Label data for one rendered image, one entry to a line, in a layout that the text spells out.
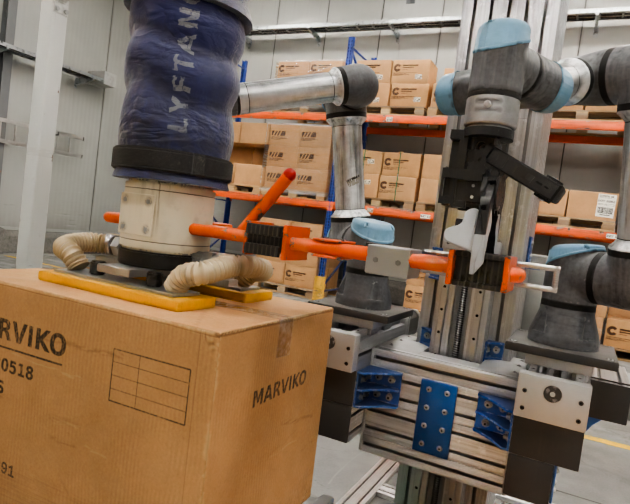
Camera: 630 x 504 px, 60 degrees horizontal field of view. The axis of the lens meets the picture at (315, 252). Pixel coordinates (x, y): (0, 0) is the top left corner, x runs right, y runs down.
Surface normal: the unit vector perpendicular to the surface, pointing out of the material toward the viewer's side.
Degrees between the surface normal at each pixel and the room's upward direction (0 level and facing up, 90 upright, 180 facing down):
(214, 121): 75
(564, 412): 90
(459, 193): 89
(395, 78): 91
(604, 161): 90
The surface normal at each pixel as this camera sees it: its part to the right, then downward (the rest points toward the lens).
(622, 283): -0.80, 0.11
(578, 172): -0.44, -0.01
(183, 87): 0.17, 0.39
